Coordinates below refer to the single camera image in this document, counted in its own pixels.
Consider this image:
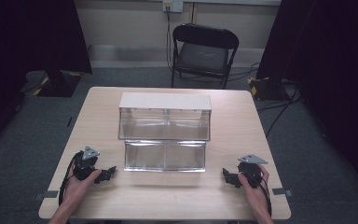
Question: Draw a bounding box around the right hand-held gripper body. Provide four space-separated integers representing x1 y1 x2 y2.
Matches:
237 154 269 189

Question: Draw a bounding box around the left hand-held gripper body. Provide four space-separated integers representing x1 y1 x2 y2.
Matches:
73 145 101 182

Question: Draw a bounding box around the person's right hand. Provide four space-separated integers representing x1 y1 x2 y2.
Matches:
237 163 271 209

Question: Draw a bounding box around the person's left hand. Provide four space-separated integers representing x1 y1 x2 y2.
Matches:
62 167 103 208

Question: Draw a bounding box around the clear two-tier organizer white top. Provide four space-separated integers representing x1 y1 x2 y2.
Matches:
117 91 213 173

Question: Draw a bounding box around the black stand base yellow tape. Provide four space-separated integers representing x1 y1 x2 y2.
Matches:
246 77 291 102
32 70 84 98

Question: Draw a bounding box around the black folding chair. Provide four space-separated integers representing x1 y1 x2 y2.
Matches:
170 22 241 91

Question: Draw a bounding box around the black curtain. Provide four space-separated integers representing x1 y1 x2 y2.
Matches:
0 0 93 157
255 0 358 200

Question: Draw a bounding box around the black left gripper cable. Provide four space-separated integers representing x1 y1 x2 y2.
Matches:
58 150 85 207

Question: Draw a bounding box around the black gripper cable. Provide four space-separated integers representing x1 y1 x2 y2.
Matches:
58 150 85 207
255 174 273 217

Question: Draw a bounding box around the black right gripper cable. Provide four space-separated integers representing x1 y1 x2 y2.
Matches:
255 174 273 217

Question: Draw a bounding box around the grey table strap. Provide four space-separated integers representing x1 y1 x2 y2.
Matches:
271 187 294 198
33 189 60 201

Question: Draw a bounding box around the black floor cable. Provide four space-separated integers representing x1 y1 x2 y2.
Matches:
256 88 303 138

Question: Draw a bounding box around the black cable from outlet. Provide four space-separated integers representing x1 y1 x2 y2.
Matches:
165 7 175 73

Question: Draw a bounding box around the white wall outlet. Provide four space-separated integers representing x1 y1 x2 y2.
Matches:
162 0 185 14

